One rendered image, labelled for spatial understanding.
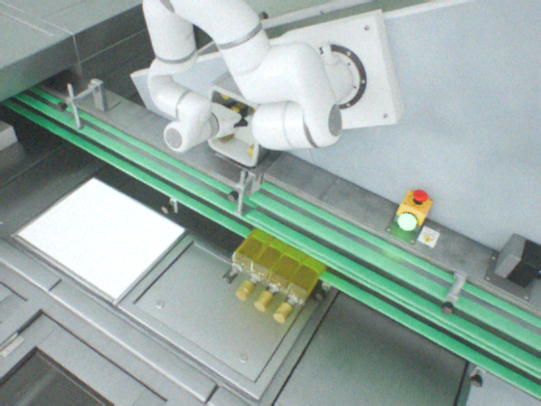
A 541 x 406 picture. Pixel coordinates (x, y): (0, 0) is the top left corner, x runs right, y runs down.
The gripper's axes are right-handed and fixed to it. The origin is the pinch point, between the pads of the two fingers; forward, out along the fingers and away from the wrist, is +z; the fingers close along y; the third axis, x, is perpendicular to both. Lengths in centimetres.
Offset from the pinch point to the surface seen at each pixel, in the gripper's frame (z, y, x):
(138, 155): -7.4, -26.7, -25.3
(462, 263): -2, 72, -10
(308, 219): -9.9, 33.0, -15.1
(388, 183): 6.7, 46.6, -3.3
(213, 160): 2.3, -5.4, -20.5
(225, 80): -0.8, -5.2, 7.2
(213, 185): -4.3, -0.1, -24.0
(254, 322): -23, 32, -46
